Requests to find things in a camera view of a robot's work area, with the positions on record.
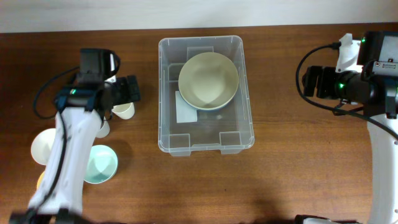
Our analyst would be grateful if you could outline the cream plastic cup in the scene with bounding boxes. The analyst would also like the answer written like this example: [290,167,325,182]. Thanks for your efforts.
[111,103,135,119]

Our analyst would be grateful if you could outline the mint green small bowl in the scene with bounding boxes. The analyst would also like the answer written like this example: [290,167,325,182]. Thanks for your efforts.
[84,145,118,184]

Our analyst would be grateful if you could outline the large cream bowl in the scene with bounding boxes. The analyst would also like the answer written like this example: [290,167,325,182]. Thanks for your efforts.
[178,52,239,108]

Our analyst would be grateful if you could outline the white small bowl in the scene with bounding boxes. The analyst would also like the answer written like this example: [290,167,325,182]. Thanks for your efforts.
[30,128,56,165]

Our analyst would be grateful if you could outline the yellow small bowl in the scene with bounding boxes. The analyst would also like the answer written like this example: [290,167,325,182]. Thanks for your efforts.
[36,172,45,189]

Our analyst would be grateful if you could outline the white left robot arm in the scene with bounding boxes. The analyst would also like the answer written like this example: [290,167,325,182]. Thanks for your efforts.
[9,75,141,223]

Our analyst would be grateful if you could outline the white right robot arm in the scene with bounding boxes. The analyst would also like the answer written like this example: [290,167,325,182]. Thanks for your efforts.
[296,66,397,223]

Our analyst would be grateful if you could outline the clear plastic storage bin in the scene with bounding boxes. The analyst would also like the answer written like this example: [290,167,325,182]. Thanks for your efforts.
[158,35,255,156]

